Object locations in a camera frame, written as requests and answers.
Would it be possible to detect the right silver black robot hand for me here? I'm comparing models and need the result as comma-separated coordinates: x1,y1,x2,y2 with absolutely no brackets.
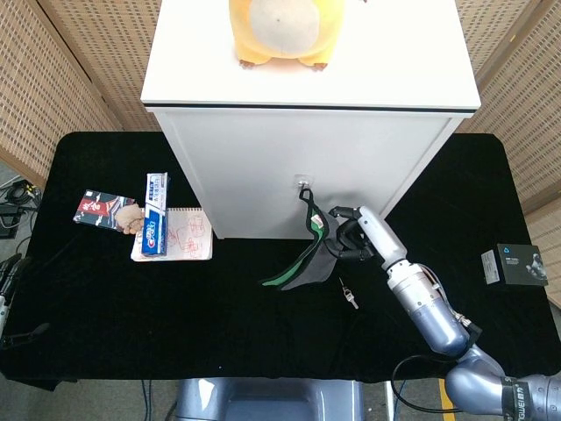
328,204,408,265

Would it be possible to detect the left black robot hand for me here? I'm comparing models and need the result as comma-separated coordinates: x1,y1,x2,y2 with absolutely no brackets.
0,255,32,337

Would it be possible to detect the grey and green cloth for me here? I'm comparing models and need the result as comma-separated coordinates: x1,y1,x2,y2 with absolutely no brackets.
261,188,341,292

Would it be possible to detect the black tablecloth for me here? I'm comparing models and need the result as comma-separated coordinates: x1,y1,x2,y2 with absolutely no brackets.
0,131,561,392

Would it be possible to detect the red black printed card box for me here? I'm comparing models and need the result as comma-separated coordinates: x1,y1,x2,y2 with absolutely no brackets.
72,189,136,232

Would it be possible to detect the white cabinet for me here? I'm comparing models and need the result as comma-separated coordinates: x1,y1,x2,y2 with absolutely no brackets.
139,0,482,243

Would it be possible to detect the small beige plush figure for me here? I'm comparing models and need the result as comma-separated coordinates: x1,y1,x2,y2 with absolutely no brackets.
115,203,146,236

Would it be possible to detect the black tracker product box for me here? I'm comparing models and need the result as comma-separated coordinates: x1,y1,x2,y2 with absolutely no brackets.
479,243,550,288

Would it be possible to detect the blue white toothpaste box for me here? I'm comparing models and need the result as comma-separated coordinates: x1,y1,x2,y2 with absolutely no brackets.
139,172,170,258

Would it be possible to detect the spiral notepad with red drawings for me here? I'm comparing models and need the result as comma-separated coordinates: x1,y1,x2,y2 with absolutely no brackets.
130,207,215,263

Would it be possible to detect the wicker folding screen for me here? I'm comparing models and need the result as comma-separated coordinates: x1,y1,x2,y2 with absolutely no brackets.
455,0,561,308
0,0,164,188

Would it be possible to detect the grey-blue robot torso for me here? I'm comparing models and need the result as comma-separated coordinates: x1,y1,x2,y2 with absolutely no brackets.
165,377,365,421

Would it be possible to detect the yellow plush toy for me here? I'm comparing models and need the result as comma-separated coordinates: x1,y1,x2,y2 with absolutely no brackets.
228,0,347,73

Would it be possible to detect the black slim handle stub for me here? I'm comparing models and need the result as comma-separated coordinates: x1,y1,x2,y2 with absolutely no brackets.
0,322,51,350

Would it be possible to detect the black floor cable bundle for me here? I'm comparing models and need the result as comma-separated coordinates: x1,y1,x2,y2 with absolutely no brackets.
0,174,44,239

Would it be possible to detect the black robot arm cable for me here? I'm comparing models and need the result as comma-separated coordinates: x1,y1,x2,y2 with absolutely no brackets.
391,353,464,410

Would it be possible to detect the blue cable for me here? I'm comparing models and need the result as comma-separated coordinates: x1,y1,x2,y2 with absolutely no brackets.
140,379,153,421
396,379,409,421

